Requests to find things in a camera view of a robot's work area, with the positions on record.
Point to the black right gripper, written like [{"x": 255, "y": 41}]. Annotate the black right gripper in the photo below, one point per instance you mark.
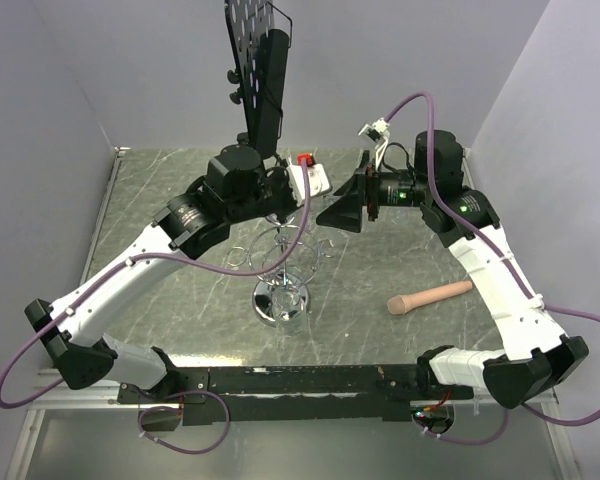
[{"x": 363, "y": 187}]

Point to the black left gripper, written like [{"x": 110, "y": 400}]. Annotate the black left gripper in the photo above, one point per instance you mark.
[{"x": 281, "y": 173}]

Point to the clear wine glass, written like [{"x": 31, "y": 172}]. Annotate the clear wine glass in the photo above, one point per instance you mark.
[{"x": 289, "y": 311}]

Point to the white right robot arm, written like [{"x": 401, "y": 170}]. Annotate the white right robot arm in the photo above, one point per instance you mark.
[{"x": 537, "y": 353}]

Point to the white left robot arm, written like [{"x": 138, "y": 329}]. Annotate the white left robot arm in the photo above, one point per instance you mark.
[{"x": 236, "y": 187}]

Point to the chrome wine glass rack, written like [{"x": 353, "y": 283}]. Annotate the chrome wine glass rack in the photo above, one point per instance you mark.
[{"x": 292, "y": 258}]

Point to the black music stand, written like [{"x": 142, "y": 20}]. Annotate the black music stand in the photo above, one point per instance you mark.
[{"x": 260, "y": 36}]

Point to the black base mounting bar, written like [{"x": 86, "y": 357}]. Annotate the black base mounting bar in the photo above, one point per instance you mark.
[{"x": 285, "y": 393}]

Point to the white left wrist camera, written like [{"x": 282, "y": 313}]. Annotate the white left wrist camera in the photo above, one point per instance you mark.
[{"x": 318, "y": 180}]

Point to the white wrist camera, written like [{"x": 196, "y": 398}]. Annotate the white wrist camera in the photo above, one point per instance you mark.
[
  {"x": 318, "y": 180},
  {"x": 377, "y": 132}
]

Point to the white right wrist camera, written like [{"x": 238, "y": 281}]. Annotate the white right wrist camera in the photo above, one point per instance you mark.
[{"x": 377, "y": 132}]

